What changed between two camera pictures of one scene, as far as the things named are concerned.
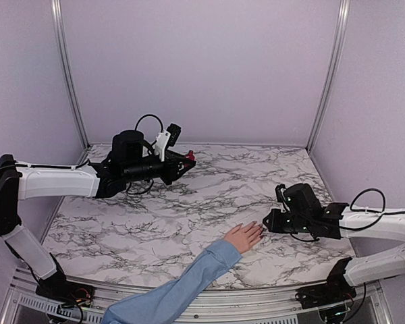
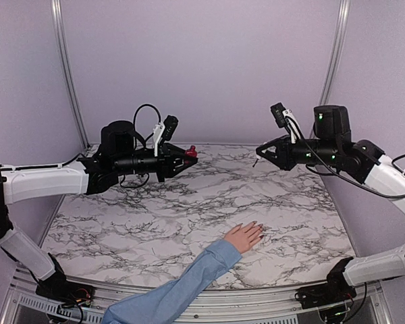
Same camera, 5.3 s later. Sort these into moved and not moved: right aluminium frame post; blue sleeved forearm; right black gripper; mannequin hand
Moved: right black gripper
Not moved: mannequin hand; right aluminium frame post; blue sleeved forearm
